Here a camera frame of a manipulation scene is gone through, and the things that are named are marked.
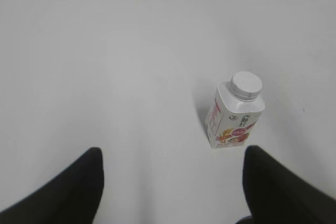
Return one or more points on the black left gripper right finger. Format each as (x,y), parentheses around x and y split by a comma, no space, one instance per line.
(274,194)

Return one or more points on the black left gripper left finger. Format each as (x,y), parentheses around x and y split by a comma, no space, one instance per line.
(73,196)

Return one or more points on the white yili changqing yogurt bottle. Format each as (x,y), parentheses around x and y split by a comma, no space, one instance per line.
(230,120)

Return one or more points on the white plastic bottle cap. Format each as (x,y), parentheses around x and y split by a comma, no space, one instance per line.
(245,86)

